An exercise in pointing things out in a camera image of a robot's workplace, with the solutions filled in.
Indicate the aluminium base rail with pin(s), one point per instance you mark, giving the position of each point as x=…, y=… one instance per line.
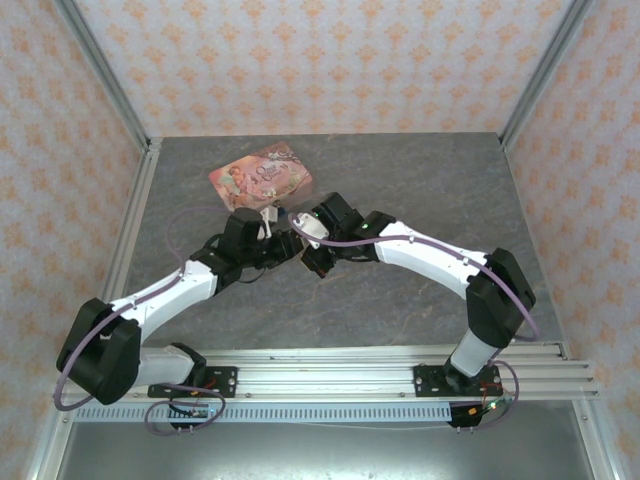
x=325, y=375

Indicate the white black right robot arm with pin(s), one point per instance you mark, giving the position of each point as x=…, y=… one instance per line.
x=430, y=260

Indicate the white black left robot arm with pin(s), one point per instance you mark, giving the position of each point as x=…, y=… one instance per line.
x=165, y=295

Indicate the aluminium side rail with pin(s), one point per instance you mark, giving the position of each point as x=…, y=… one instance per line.
x=127, y=225

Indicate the aluminium frame post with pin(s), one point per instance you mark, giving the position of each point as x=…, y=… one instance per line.
x=100, y=65
x=545, y=65

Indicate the grey metal panel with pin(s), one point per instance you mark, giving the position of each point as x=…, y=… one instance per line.
x=325, y=450

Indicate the pink illustrated tin box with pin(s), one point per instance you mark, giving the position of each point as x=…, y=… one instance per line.
x=260, y=175

